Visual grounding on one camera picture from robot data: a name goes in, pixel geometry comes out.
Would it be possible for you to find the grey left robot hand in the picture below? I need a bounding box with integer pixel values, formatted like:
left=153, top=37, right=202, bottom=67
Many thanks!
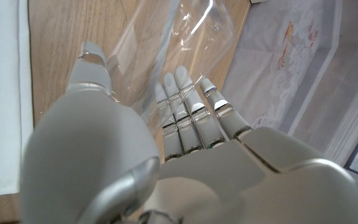
left=19, top=41, right=358, bottom=224

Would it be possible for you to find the folded white cloth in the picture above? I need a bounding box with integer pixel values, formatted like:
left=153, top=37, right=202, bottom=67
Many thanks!
left=0, top=0, right=35, bottom=200

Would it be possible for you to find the printed window backdrop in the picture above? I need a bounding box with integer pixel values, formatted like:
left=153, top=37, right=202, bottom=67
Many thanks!
left=220, top=0, right=358, bottom=185

